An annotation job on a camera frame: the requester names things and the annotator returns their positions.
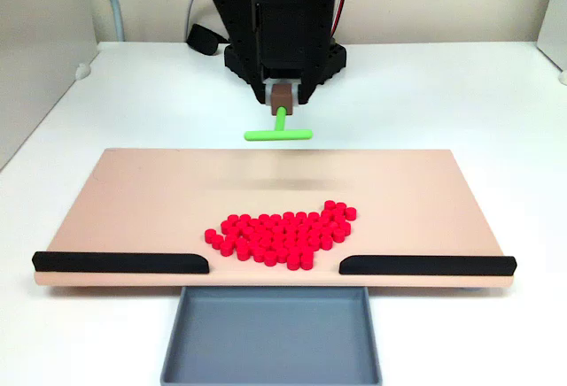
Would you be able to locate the green T-shaped pusher tool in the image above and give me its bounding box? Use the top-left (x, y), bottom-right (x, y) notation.
top-left (243, 82), bottom-right (315, 143)

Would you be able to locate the red granule heap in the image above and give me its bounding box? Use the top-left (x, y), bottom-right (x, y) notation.
top-left (219, 211), bottom-right (353, 267)

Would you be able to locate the black clamp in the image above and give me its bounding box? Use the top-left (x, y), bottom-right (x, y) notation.
top-left (185, 23), bottom-right (222, 56)

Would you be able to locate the grey pipe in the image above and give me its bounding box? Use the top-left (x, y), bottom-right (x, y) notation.
top-left (95, 0), bottom-right (126, 42)

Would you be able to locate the beige flat work board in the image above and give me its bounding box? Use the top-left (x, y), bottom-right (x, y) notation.
top-left (34, 147), bottom-right (516, 290)

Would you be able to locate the grey shallow tray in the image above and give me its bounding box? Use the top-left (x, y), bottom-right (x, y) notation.
top-left (159, 286), bottom-right (384, 386)

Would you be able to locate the thin grey cable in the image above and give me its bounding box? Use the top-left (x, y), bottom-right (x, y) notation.
top-left (184, 0), bottom-right (206, 44)

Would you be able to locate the black edge rail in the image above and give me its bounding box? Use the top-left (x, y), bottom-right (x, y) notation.
top-left (339, 255), bottom-right (517, 277)
top-left (31, 251), bottom-right (210, 275)

